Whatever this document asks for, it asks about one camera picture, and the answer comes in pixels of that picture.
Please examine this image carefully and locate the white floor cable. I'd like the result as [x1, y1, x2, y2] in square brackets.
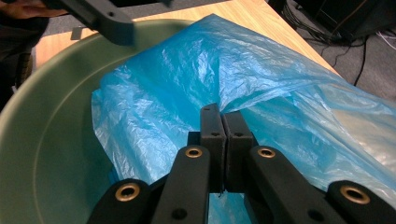
[375, 30, 396, 51]

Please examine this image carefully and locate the grey tape piece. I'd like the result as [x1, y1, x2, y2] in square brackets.
[70, 26, 86, 41]

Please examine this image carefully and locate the green plastic bin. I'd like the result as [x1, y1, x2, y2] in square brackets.
[0, 18, 201, 224]

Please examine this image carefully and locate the thin black floor cable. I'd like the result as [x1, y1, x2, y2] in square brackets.
[352, 35, 372, 88]

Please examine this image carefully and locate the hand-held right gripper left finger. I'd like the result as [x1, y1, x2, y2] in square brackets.
[187, 103, 227, 194]

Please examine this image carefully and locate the blue plastic bag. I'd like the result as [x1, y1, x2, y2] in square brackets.
[91, 13, 396, 224]

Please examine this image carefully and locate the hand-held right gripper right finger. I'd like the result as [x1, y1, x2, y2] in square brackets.
[221, 110, 260, 192]

